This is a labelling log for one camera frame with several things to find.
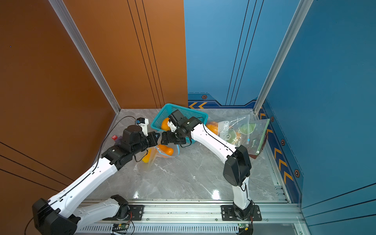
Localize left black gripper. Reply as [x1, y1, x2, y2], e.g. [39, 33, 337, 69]
[130, 131, 161, 157]

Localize smooth orange basket mango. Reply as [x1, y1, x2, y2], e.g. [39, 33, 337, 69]
[161, 117, 171, 131]

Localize slim yellow mango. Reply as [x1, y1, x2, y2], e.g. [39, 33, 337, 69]
[142, 149, 152, 163]

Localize clear green-zip bag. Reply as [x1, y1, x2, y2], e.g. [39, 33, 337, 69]
[223, 118, 271, 156]

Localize yellow top mango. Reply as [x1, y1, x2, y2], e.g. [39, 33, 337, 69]
[158, 145, 174, 156]

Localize clear blue-zip bag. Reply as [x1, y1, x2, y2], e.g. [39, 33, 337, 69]
[218, 115, 251, 146]

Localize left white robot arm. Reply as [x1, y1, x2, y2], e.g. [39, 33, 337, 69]
[32, 130, 160, 235]

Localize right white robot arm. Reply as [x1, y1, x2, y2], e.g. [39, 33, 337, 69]
[162, 115, 254, 220]

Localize teal plastic basket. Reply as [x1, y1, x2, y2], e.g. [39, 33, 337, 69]
[150, 103, 209, 145]

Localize purple block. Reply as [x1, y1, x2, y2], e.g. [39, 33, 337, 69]
[115, 136, 122, 145]

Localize dark red metronome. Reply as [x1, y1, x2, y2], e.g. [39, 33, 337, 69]
[248, 133, 268, 159]

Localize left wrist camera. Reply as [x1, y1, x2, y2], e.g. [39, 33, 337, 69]
[122, 125, 143, 146]

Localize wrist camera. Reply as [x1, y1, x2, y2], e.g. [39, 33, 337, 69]
[122, 125, 143, 146]
[168, 110, 188, 127]

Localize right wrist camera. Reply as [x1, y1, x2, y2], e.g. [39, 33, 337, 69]
[168, 110, 188, 127]

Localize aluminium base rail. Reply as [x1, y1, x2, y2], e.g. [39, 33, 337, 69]
[77, 200, 310, 235]

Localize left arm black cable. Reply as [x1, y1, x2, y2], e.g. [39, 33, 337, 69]
[23, 115, 139, 235]

